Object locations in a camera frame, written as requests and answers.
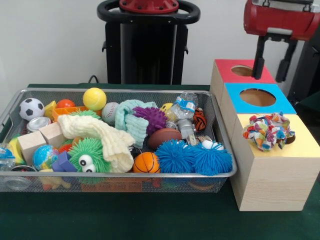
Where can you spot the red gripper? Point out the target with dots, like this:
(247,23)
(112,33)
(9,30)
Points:
(280,21)

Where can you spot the blue puffer toy with eyes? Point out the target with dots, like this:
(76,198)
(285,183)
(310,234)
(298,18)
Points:
(212,158)

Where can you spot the cream knitted cloth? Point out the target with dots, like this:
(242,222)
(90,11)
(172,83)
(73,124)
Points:
(107,142)

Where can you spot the wooden box with three holes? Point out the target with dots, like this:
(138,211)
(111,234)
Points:
(275,180)

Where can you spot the silver mesh bin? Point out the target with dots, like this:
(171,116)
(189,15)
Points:
(175,185)

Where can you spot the black monitor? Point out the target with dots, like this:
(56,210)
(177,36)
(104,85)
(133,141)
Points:
(310,70)

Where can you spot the dark green table cloth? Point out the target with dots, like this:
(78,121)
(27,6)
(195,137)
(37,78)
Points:
(150,220)
(312,106)

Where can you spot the brown toy football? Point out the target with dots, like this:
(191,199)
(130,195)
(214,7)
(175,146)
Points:
(165,137)

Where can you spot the purple spiky ball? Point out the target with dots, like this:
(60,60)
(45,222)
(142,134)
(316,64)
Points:
(151,118)

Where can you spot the light blue cloth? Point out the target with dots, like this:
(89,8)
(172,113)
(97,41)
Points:
(130,122)

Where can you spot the orange toy basketball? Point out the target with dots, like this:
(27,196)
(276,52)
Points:
(146,162)

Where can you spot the white baseball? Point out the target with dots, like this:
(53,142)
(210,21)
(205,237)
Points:
(110,112)

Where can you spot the plain yellow ball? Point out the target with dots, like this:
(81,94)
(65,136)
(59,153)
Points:
(95,98)

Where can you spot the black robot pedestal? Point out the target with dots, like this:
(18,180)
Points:
(147,50)

